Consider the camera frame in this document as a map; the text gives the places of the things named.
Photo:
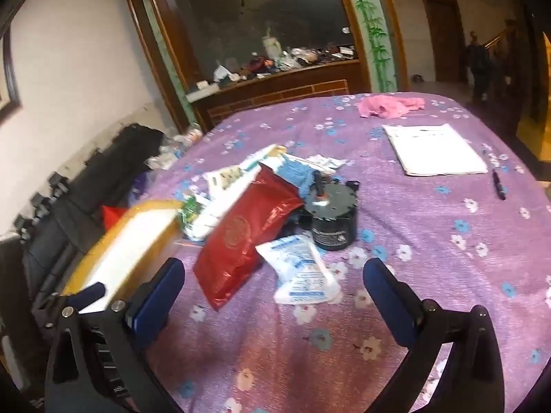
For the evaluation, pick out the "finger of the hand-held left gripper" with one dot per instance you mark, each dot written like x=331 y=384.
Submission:
x=91 y=294

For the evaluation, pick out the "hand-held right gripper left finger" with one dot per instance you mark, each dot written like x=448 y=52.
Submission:
x=157 y=301

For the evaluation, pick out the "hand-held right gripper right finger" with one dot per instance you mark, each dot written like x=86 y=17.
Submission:
x=387 y=301

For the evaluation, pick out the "yellow-rimmed white storage container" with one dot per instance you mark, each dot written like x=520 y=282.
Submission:
x=129 y=241

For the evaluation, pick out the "white packet with blue print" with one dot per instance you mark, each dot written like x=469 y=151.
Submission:
x=301 y=266

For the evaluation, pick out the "green and white packet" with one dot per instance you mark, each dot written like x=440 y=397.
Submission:
x=191 y=211

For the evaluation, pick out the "red foil bag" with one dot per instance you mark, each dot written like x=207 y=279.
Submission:
x=241 y=241

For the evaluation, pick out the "long white printed packet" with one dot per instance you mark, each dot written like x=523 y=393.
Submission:
x=228 y=198

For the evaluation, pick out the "small white packet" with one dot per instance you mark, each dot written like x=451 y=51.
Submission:
x=327 y=162

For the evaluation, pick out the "blue plush toy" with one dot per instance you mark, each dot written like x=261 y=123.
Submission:
x=292 y=172

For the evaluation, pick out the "red gift bag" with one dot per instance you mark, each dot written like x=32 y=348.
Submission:
x=112 y=216

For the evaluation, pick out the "black cylindrical motor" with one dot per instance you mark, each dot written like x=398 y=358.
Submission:
x=333 y=228

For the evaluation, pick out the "black bag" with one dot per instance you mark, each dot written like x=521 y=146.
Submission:
x=94 y=172

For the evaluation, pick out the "pile of plastic bags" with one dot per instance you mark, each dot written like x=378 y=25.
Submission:
x=172 y=150

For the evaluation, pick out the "white paper sheets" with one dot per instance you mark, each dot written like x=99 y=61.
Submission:
x=434 y=148

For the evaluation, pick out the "black pen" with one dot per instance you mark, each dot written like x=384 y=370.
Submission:
x=498 y=185

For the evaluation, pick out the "pink cloth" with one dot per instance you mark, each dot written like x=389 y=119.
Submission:
x=387 y=105

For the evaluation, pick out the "wooden door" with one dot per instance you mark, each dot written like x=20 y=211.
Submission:
x=443 y=38

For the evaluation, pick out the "white bottle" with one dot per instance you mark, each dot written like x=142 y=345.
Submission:
x=271 y=45

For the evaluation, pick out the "wooden glass-front cabinet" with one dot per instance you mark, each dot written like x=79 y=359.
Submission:
x=275 y=17

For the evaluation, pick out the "dark picture frame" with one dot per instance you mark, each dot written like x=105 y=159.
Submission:
x=12 y=73

